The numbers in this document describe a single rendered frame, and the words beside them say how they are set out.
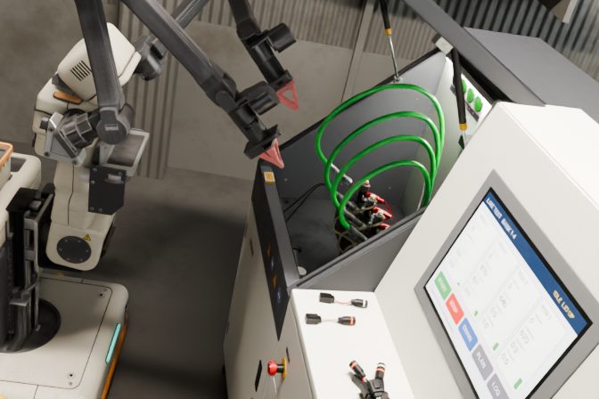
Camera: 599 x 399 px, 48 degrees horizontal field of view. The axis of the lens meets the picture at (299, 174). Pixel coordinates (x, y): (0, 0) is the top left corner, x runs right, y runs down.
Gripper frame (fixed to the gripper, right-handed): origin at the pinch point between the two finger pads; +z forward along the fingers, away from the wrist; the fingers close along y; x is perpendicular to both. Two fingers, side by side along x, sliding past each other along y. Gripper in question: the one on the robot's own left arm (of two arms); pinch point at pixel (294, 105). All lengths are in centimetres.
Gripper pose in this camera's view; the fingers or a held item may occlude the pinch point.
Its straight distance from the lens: 188.3
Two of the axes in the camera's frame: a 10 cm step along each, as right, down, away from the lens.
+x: -8.4, 5.2, 1.4
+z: 5.3, 8.1, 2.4
